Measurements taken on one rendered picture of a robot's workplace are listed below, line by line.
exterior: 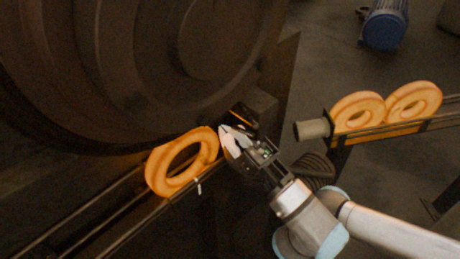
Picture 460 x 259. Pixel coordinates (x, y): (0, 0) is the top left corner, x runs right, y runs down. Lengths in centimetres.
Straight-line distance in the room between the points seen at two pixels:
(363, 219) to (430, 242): 13
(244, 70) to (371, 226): 49
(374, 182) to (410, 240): 97
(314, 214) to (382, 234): 18
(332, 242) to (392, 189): 109
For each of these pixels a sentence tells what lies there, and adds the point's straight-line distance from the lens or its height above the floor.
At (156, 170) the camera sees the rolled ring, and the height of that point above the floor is 80.
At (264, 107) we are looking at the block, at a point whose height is 80.
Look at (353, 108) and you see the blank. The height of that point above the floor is 75.
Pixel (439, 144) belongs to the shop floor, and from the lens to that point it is 208.
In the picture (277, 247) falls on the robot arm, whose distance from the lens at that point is 80.
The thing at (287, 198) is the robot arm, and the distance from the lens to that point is 65.
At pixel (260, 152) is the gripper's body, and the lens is 67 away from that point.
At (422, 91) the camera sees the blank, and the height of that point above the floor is 79.
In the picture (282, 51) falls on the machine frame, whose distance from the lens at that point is 87.
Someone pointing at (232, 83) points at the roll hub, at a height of 102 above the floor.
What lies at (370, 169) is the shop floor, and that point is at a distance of 175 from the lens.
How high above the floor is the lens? 129
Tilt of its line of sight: 47 degrees down
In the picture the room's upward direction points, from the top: straight up
